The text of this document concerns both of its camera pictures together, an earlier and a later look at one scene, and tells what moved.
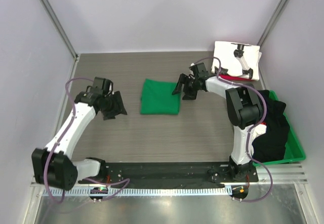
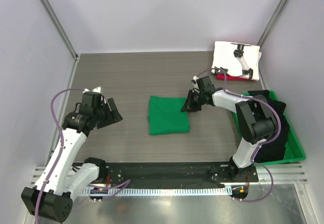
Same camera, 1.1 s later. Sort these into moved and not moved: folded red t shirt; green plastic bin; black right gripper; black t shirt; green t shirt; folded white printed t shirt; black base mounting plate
Moved: green t shirt; green plastic bin; black right gripper
Not moved: black base mounting plate; folded white printed t shirt; black t shirt; folded red t shirt
